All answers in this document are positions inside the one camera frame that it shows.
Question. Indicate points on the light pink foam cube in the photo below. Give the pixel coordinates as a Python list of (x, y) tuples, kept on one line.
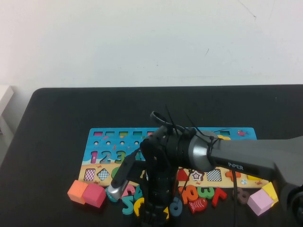
[(259, 202)]

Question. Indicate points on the colourful wooden number puzzle board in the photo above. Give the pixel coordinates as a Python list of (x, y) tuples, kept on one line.
[(99, 138)]

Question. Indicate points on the teal number four piece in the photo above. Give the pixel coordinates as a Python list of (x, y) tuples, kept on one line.
[(138, 190)]

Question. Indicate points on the yellow pentagon piece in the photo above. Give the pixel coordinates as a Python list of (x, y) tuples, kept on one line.
[(167, 212)]

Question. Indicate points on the green circle piece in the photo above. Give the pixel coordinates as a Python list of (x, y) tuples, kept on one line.
[(116, 171)]

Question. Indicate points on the orange plus sign piece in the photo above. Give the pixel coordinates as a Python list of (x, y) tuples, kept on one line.
[(229, 174)]

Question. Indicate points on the yellow number six piece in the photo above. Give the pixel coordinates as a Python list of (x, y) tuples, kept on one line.
[(137, 211)]

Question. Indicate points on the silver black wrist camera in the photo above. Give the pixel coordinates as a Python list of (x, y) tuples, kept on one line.
[(116, 191)]

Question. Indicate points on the blue number nine piece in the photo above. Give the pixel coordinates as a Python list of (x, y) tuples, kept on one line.
[(177, 214)]

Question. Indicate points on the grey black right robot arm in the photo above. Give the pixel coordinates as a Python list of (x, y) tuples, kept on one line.
[(236, 151)]

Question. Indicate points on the red number seven piece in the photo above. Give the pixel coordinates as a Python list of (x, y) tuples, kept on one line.
[(222, 194)]

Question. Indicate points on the yellow equals sign piece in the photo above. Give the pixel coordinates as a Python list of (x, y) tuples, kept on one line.
[(253, 177)]

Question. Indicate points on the pink number five piece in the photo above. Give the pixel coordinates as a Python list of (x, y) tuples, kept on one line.
[(129, 189)]

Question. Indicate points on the orange number ten piece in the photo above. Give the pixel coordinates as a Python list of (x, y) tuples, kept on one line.
[(182, 192)]

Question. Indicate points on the orange foam cube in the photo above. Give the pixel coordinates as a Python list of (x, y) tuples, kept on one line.
[(77, 190)]

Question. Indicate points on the red fish piece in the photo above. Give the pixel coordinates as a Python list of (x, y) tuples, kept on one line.
[(198, 205)]

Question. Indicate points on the green number three piece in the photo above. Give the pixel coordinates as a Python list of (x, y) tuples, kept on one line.
[(205, 194)]

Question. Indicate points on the yellow foam cube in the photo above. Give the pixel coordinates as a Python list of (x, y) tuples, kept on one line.
[(268, 189)]

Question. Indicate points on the teal s-shaped number piece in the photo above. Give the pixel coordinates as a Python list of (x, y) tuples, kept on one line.
[(129, 205)]

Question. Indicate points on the red triangle piece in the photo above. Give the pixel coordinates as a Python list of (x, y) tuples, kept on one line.
[(181, 175)]

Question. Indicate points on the yellow rubber duck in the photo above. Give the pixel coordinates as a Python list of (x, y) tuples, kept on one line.
[(225, 137)]

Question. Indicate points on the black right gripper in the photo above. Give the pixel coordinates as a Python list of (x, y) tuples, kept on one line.
[(159, 189)]

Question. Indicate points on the black zip tie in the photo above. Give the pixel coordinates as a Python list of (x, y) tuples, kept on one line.
[(173, 126), (193, 127)]

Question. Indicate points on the brown number eight piece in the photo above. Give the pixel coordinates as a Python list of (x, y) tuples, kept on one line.
[(241, 195)]

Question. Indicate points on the hot pink foam cube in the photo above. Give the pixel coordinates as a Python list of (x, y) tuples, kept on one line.
[(93, 195)]

